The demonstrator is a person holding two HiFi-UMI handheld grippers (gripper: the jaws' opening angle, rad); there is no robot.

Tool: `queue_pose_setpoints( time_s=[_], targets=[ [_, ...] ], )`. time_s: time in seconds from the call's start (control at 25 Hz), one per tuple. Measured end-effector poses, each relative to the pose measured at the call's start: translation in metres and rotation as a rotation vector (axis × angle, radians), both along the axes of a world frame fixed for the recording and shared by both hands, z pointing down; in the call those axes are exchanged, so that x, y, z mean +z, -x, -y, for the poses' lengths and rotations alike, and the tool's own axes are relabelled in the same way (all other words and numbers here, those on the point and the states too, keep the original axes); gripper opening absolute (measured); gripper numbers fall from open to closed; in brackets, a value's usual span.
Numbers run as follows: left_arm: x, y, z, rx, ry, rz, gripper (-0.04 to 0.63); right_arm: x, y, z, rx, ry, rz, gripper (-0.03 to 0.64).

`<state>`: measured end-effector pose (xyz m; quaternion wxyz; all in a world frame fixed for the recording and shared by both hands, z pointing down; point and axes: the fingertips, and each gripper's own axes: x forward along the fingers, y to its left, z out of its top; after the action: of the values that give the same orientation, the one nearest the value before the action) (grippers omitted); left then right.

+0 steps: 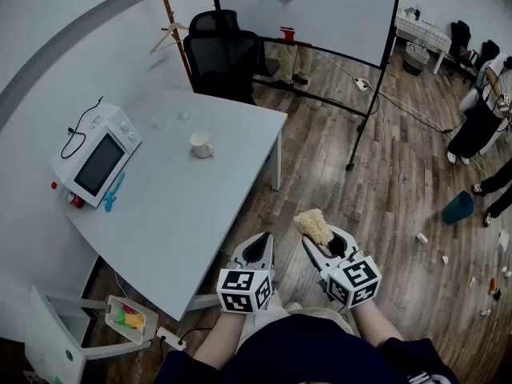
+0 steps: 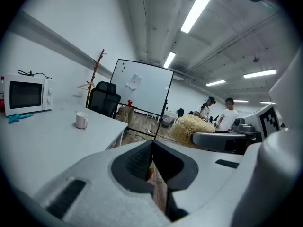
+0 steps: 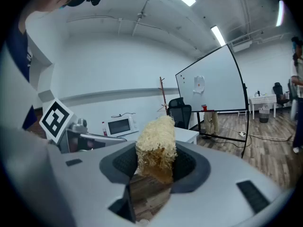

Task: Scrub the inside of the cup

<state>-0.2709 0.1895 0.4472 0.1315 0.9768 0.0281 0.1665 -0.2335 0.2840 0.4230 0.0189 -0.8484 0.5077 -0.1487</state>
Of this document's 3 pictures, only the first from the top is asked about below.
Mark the small white side table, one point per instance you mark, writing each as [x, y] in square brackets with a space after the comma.
[44, 334]

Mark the person's right forearm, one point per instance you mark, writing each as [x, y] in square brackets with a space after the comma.
[372, 322]

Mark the red clamp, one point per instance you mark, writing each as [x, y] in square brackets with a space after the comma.
[288, 33]

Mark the white perforated basket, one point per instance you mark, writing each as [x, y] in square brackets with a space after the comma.
[126, 320]

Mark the brown wooden coat rack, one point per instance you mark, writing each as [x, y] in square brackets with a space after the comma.
[172, 22]

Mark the white power strip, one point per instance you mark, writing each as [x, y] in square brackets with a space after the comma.
[361, 84]
[171, 338]

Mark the person's left forearm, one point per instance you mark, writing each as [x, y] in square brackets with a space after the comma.
[218, 342]

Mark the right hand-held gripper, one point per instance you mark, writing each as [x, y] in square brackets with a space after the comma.
[356, 280]

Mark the wooden clothes hanger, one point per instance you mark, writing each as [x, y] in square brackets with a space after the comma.
[171, 29]

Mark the white paper scrap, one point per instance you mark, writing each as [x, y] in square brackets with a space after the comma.
[504, 240]

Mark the table with checked cloth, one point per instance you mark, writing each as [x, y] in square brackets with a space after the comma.
[424, 32]

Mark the grey woven basket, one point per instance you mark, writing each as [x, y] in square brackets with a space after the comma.
[415, 58]

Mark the person's dark blue shirt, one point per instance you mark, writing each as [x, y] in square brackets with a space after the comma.
[312, 354]

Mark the white microwave oven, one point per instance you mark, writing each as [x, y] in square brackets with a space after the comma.
[100, 162]

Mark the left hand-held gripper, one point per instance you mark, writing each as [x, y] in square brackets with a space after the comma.
[240, 290]

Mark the teal waste bin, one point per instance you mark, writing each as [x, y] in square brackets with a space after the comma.
[458, 208]

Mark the black mesh office chair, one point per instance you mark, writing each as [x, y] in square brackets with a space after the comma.
[220, 54]

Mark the yellow sponge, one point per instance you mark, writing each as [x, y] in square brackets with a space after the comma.
[314, 224]

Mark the small white carton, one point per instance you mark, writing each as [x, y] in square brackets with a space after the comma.
[422, 237]

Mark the person's light shoe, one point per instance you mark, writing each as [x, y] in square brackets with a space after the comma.
[293, 305]

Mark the red-capped white bottle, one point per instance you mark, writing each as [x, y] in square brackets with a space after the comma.
[59, 188]

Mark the red can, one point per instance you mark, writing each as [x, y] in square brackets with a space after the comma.
[77, 201]

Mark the whiteboard on black stand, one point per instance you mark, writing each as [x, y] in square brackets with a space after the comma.
[340, 14]

